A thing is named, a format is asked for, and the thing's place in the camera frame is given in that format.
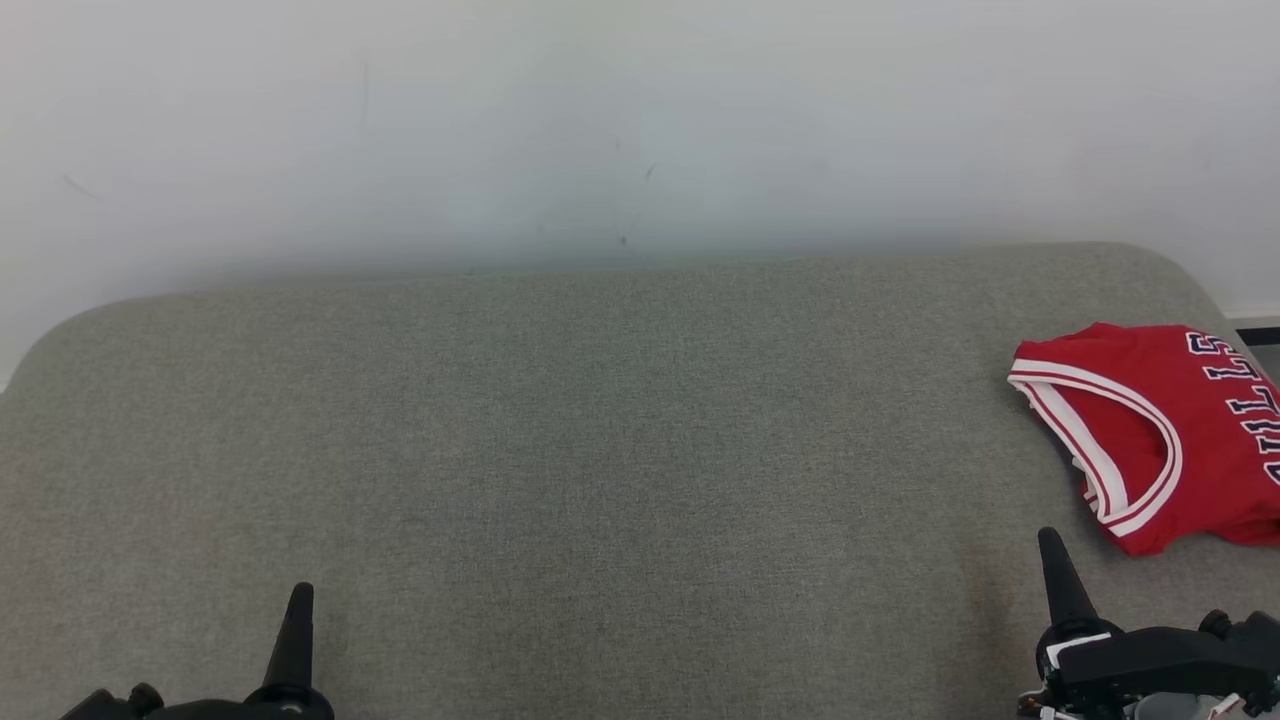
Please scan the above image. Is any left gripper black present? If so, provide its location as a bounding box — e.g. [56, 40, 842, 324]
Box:
[60, 583, 336, 720]

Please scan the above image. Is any red basketball jersey white trim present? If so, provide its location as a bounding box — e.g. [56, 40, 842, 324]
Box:
[1008, 322, 1280, 557]

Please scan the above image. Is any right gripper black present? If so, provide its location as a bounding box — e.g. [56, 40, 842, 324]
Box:
[1020, 527, 1280, 713]

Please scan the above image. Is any grey fabric sofa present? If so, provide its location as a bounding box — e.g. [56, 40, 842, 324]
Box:
[0, 241, 1280, 720]

